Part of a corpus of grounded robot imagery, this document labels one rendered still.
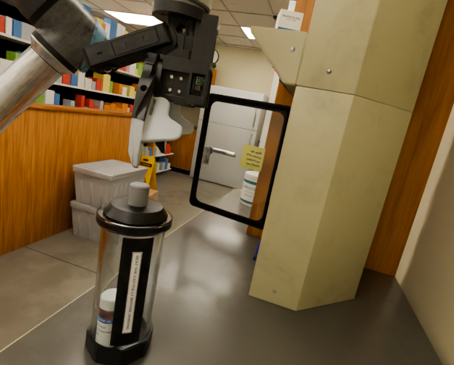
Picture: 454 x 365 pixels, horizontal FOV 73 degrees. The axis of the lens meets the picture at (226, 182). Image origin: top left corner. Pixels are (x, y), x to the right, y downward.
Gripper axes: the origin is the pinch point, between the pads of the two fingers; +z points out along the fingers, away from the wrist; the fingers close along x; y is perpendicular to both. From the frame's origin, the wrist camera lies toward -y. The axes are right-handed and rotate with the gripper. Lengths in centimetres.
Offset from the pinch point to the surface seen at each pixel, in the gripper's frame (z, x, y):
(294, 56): -21.4, 20.5, 20.9
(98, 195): 79, 213, -91
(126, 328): 24.4, -4.2, 1.3
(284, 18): -30.5, 29.2, 18.3
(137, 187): 3.9, -1.3, -0.3
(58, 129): 27, 210, -128
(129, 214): 7.1, -3.9, -0.2
